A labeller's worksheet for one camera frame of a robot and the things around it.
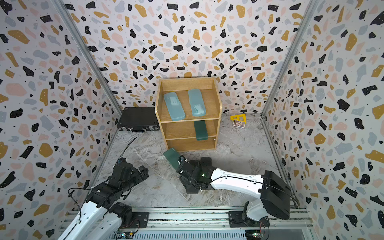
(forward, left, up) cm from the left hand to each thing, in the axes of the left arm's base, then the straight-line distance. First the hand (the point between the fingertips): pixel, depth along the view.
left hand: (143, 172), depth 79 cm
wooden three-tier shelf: (+25, -25, +21) cm, 41 cm away
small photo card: (+42, -60, -9) cm, 73 cm away
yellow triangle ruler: (+50, -63, -11) cm, 81 cm away
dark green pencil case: (+10, -14, 0) cm, 17 cm away
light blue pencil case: (+28, -16, +21) cm, 39 cm away
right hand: (-1, -23, -1) cm, 23 cm away
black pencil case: (+12, -34, -12) cm, 38 cm away
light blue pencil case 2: (+30, -29, +22) cm, 47 cm away
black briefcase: (+51, +20, -13) cm, 56 cm away
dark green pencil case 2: (+23, -31, +6) cm, 39 cm away
